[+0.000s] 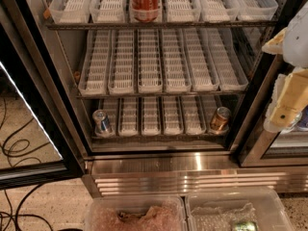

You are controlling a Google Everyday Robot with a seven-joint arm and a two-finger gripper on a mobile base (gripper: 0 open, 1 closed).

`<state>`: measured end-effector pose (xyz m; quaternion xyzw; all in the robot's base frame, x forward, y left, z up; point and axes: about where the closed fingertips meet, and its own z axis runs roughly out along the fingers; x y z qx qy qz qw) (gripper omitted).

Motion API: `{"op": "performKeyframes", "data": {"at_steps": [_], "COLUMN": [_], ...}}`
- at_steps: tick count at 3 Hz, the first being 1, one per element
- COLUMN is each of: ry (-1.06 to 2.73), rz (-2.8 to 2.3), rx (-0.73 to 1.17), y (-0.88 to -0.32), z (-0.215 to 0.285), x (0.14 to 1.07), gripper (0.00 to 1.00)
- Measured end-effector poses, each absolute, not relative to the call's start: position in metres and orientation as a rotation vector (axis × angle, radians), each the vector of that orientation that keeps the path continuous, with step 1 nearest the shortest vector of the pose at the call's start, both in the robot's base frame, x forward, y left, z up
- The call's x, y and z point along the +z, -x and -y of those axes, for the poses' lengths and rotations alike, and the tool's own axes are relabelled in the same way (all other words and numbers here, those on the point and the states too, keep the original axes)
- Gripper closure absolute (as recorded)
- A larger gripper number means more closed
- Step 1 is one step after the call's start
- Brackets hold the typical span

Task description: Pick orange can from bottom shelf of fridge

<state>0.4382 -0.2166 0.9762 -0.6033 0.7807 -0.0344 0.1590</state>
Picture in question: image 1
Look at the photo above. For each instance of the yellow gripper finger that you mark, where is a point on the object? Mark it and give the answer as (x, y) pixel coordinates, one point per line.
(289, 97)
(274, 46)

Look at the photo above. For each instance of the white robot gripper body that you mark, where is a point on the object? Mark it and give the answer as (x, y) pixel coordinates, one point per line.
(297, 38)

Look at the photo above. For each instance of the right fridge glass door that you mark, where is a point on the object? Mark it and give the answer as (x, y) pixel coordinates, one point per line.
(258, 147)

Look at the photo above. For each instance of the orange soda can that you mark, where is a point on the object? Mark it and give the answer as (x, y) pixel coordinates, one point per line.
(220, 119)

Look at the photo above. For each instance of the green can in bin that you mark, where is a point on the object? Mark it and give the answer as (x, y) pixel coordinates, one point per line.
(245, 226)

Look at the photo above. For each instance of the red cola can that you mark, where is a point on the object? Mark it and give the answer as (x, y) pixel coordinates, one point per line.
(145, 10)

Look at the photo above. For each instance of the steel fridge base grille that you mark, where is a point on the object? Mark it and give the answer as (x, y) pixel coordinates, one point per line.
(183, 174)

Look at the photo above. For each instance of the blue silver can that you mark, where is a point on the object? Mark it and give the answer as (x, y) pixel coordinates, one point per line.
(102, 123)

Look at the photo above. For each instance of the open fridge glass door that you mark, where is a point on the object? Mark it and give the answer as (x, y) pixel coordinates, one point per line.
(41, 135)

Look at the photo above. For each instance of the right clear plastic bin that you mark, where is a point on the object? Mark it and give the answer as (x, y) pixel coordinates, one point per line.
(270, 212)

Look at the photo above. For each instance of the clear plastic bin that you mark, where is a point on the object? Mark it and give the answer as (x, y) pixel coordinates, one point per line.
(136, 204)
(270, 212)

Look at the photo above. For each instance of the bubble wrap in right bin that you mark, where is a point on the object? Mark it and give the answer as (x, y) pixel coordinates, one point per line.
(222, 218)

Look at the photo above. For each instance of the left clear plastic bin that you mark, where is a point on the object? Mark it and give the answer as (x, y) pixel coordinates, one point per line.
(136, 204)

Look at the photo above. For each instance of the top wire shelf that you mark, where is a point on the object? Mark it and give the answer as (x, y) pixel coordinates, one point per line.
(158, 25)

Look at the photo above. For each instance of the wire shelf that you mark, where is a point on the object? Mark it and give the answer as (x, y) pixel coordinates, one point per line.
(181, 137)
(160, 94)
(158, 25)

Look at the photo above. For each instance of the bottom wire shelf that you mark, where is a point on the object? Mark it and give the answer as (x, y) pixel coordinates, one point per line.
(181, 137)

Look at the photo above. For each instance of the middle wire shelf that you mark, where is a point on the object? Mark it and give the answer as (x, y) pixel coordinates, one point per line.
(160, 94)

